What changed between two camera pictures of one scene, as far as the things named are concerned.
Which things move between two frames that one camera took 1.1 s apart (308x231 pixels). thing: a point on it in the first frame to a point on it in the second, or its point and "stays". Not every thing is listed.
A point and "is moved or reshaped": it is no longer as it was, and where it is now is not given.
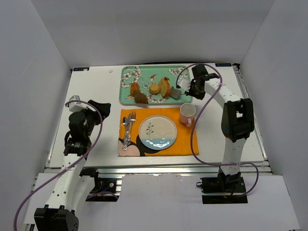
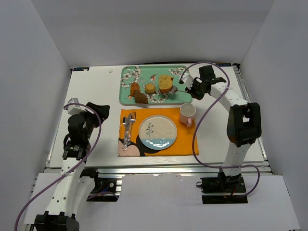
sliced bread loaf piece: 164,86 is moved or reshaped
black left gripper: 96,109 stays
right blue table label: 223,65 stays
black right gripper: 195,89 stays
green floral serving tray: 186,72 to 143,75
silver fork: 133,120 stays
